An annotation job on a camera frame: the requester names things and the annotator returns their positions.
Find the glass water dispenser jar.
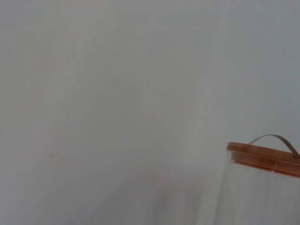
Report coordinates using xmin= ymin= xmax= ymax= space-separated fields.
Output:
xmin=217 ymin=150 xmax=300 ymax=225

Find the wooden lid with metal handle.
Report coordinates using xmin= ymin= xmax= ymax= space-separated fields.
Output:
xmin=226 ymin=134 xmax=300 ymax=178

